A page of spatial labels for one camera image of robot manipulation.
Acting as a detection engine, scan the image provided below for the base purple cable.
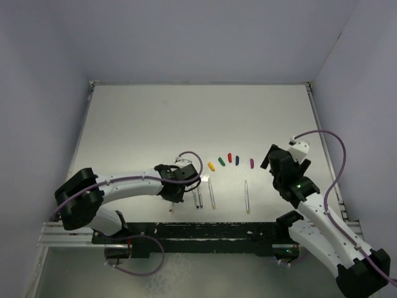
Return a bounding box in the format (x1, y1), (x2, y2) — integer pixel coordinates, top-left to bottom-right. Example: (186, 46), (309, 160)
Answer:
(104, 234), (166, 276)

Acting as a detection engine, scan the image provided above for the green marker pen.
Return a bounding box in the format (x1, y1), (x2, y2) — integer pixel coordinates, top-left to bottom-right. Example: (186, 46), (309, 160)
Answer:
(244, 180), (251, 214)

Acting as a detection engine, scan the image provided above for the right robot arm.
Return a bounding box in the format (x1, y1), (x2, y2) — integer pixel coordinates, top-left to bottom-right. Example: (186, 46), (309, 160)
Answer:
(261, 140), (391, 297)

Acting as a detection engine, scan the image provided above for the green pen cap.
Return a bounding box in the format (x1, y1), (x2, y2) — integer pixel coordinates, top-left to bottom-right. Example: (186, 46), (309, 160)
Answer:
(218, 157), (226, 166)

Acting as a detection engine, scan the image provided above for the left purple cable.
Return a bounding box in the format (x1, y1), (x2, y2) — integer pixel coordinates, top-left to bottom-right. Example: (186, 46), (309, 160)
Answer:
(51, 151), (203, 222)

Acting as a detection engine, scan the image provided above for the yellow pen cap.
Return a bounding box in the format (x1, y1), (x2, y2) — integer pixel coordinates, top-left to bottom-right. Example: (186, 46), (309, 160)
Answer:
(208, 162), (215, 171)

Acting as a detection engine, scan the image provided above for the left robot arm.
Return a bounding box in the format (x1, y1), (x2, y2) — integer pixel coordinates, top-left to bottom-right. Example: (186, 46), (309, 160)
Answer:
(55, 164), (201, 243)

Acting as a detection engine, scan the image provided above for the yellow marker pen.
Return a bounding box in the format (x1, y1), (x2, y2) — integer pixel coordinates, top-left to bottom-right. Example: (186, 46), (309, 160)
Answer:
(208, 178), (216, 210)

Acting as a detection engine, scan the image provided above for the purple marker pen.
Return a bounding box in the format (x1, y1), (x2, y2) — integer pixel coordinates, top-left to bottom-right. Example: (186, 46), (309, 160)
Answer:
(197, 186), (203, 209)

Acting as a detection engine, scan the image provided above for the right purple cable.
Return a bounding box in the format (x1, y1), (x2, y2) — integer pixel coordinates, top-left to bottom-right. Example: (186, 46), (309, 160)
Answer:
(294, 129), (397, 288)

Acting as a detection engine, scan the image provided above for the aluminium frame rail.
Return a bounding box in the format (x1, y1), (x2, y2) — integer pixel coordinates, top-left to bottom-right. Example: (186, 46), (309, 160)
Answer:
(38, 222), (92, 248)

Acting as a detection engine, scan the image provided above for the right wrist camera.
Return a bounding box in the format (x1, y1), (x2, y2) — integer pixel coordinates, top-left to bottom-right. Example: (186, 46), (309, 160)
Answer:
(287, 137), (310, 164)

